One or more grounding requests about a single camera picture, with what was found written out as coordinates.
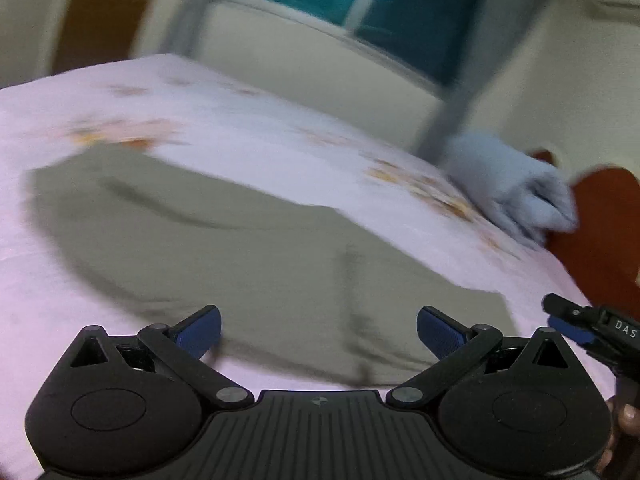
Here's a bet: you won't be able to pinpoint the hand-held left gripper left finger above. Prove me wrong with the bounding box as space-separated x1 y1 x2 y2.
67 305 255 409

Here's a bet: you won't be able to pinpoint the red-brown wooden headboard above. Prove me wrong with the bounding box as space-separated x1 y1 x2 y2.
527 149 640 322

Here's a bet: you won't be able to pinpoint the sliding glass window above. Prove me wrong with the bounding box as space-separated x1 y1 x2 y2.
232 0 488 88

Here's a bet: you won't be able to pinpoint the brown wooden door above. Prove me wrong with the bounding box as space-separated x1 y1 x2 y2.
50 0 168 78

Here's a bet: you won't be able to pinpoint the person's right hand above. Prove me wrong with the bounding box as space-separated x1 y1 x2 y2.
594 395 640 476

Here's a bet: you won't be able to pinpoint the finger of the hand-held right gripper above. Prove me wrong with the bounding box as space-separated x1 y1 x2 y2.
547 316 596 347
542 293 603 325

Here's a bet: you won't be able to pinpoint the grey-green pants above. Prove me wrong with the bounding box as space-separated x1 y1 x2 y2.
22 149 511 392

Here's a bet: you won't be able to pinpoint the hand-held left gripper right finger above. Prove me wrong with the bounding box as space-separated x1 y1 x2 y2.
386 305 573 409

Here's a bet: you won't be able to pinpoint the light blue folded quilt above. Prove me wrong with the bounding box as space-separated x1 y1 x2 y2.
442 131 580 252

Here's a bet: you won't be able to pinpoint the bed with pink floral sheet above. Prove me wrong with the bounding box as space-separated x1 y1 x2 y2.
0 52 623 480

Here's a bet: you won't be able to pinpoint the grey curtain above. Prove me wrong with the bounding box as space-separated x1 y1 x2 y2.
167 0 248 63
412 0 568 168

